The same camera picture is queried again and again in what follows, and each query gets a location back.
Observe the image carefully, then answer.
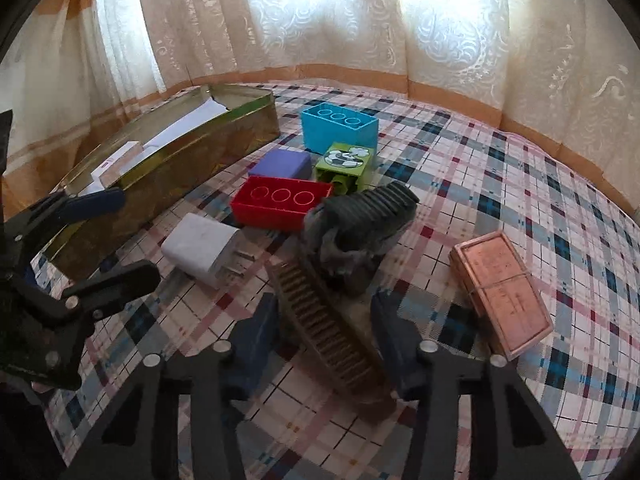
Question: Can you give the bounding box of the copper coloured box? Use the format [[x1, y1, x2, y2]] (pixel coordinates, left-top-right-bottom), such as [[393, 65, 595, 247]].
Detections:
[[449, 232, 555, 362]]

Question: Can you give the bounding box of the small white cardboard box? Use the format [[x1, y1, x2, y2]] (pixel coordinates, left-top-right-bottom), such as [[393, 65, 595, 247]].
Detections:
[[90, 141, 143, 186]]

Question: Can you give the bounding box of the red building block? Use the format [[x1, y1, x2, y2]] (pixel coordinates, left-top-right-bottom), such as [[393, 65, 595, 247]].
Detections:
[[230, 176, 334, 232]]

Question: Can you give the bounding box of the green soccer print building block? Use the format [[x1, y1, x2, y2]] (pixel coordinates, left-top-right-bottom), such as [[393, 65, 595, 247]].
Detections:
[[314, 142, 376, 196]]

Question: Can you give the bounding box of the white charger plug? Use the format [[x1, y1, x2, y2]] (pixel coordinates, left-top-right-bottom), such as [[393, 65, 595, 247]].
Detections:
[[160, 212, 258, 291]]

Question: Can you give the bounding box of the brown comb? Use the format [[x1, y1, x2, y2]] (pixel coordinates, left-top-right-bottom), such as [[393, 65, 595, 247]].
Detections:
[[265, 255, 388, 401]]

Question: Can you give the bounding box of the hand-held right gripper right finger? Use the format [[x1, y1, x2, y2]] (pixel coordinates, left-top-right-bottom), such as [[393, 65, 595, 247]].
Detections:
[[371, 291, 583, 480]]

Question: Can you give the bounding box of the white paper liner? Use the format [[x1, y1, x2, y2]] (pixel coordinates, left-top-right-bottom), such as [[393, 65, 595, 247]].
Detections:
[[75, 100, 231, 196]]

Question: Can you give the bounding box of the blue building block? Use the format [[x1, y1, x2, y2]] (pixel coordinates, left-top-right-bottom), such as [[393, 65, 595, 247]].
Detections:
[[300, 102, 380, 155]]

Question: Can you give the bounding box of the purple building block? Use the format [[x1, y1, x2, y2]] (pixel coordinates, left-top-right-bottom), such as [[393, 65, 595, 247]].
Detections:
[[247, 150, 312, 181]]

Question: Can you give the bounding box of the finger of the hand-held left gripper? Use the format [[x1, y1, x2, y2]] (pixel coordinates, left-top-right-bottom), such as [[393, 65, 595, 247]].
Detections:
[[0, 260, 161, 392], [5, 187, 127, 261]]

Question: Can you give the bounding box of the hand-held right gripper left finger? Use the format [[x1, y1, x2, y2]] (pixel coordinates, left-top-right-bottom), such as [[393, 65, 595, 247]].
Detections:
[[60, 292, 281, 480]]

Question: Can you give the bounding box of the cream lace curtain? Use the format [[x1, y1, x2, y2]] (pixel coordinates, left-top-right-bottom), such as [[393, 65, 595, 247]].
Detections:
[[0, 0, 640, 211]]

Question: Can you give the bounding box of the gold metal tin box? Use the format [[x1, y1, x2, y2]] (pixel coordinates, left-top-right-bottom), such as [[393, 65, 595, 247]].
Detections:
[[30, 84, 281, 281]]

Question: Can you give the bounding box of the plaid bed sheet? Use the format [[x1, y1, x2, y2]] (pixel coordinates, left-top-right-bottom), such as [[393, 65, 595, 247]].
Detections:
[[30, 80, 640, 480]]

